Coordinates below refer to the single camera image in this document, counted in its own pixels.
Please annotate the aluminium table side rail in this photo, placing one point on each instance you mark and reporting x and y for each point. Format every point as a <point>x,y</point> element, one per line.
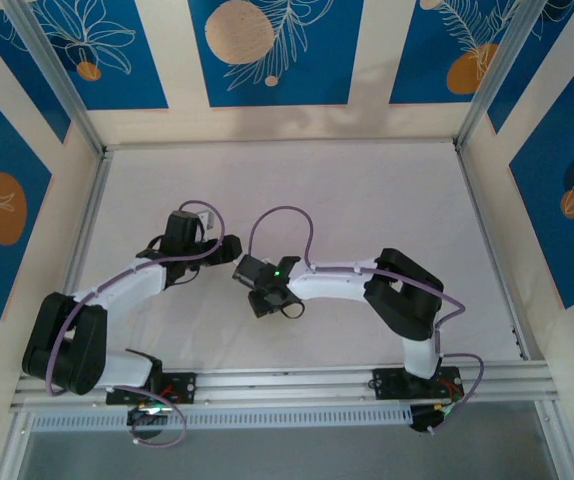
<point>468,175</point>
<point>81,225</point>

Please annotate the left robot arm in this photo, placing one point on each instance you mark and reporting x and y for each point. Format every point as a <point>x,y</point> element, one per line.
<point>127,285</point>

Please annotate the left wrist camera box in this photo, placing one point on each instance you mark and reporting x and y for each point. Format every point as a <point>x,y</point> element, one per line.
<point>206,220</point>

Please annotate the long aluminium mounting rail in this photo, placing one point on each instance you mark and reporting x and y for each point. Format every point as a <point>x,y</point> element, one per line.
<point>287,385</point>

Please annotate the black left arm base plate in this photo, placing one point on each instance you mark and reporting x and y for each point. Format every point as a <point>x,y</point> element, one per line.
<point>182,387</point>

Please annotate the aluminium table end rail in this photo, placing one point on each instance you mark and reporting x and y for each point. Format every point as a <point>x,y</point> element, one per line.
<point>277,145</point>

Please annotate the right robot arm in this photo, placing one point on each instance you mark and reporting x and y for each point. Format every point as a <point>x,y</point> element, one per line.
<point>332,285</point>

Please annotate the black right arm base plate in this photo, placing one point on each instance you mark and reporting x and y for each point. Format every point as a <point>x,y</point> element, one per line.
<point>389,384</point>

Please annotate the aluminium frame post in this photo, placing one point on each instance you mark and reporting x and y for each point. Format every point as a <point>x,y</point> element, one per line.
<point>57,75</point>
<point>497,75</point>

